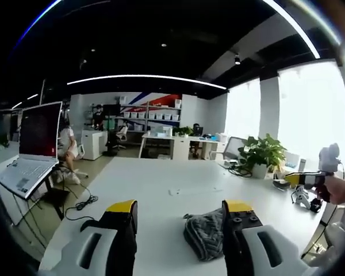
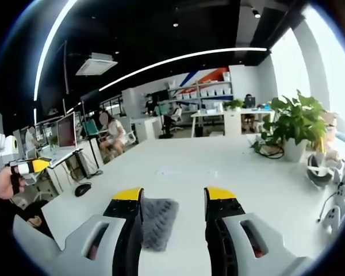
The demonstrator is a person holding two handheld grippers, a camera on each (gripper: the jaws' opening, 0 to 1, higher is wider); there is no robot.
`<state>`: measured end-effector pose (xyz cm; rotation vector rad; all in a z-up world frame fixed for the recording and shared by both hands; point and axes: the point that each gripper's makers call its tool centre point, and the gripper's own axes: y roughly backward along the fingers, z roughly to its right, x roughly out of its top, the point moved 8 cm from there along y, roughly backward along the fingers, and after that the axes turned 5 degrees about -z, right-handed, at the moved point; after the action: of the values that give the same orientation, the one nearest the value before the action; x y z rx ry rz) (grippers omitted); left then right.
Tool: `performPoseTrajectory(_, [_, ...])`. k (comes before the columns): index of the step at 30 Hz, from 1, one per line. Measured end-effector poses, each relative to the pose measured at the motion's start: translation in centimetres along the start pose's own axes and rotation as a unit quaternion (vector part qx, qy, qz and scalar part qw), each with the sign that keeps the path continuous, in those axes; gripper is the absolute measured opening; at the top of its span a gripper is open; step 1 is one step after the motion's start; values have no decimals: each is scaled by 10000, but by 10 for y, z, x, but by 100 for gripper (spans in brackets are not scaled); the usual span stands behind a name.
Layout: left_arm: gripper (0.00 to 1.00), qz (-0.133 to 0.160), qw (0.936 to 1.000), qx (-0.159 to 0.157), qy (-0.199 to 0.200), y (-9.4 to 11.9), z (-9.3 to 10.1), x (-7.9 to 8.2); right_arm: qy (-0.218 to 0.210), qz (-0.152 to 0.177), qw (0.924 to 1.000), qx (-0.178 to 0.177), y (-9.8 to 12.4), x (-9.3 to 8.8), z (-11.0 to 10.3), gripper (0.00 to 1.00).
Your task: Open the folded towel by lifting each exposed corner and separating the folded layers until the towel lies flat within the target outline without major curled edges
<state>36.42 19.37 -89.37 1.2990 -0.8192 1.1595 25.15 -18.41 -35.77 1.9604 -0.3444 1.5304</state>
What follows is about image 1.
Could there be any small black object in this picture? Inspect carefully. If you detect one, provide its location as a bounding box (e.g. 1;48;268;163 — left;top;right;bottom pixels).
309;198;323;214

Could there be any black floor cable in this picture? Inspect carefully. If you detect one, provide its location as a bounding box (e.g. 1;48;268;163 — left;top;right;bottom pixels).
64;172;99;221

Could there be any white office chair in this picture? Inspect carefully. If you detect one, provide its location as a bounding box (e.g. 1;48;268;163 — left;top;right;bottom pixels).
114;120;130;151

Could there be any green potted plant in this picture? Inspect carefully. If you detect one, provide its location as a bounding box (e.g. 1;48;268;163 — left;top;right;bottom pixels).
237;133;288;179

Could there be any white controller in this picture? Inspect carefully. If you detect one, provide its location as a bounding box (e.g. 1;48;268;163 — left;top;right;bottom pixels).
290;185;310;208

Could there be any small green desk plant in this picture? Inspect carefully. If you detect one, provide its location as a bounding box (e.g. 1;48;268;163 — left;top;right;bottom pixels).
172;125;194;137

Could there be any grey mesh office chair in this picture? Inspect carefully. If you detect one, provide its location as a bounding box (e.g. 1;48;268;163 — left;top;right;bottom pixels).
209;136;248;162

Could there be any shelf with white bins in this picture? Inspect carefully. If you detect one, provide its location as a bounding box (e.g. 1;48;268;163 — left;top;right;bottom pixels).
114;96;182;133

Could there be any white office desk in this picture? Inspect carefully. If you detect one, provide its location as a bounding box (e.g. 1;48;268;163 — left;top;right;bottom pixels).
138;132;220;160

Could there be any long ceiling light strip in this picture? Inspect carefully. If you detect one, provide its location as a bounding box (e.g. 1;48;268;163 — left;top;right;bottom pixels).
66;74;228;90

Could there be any person's right hand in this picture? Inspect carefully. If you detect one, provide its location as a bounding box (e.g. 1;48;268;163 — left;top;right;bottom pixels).
324;171;345;206

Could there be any grey towel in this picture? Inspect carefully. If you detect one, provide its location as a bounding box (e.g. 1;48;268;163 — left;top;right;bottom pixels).
183;208;228;262

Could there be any black cable bundle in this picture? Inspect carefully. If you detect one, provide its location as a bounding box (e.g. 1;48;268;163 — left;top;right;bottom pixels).
226;161;253;178

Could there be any white cabinet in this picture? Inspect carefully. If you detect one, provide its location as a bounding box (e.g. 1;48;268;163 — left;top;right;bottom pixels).
81;129;109;161

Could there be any white laptop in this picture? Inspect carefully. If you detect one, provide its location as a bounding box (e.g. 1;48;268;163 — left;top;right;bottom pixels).
0;101;63;200

